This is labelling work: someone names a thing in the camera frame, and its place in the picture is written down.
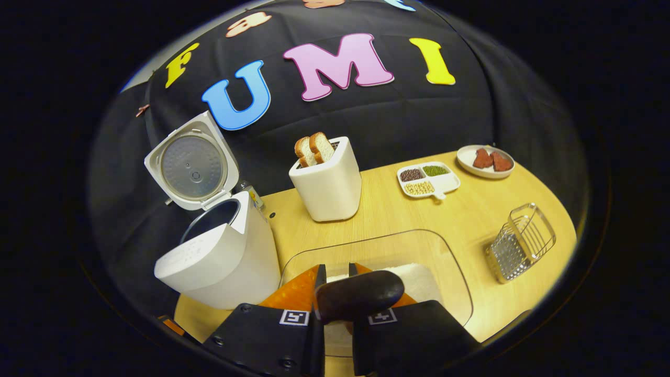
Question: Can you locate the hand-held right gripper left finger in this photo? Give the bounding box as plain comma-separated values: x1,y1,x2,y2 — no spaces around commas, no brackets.
202,263,328,377

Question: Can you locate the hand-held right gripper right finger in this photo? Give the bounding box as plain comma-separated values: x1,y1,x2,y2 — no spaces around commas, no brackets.
348,262,481,377

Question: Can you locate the dark wooden spoon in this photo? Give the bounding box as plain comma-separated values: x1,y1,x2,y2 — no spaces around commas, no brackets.
316,270,405,336

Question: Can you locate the white rice cooker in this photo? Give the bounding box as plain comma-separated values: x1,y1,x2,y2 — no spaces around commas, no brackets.
144,110,282,311

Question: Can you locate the metal wire chopstick holder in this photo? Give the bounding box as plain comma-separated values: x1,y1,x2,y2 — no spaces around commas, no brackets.
485,203,557,284

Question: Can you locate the clear plastic container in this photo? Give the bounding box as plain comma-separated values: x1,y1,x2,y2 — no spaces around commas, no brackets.
279,229,474,359

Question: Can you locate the white divided dish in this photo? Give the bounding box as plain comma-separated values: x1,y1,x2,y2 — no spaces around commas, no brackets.
397,161,462,201

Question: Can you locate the small glass bottle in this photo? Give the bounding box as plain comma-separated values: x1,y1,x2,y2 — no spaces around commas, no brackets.
240,181,265,210

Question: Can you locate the white toaster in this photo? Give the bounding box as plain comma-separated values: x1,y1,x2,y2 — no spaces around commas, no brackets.
288,137,363,223

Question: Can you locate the white round plate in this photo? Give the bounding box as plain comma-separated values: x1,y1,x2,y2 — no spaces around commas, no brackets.
456,145,516,180

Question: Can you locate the toasted bread slice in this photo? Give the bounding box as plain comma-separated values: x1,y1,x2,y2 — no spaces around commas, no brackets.
309,131,336,164
294,137,318,168

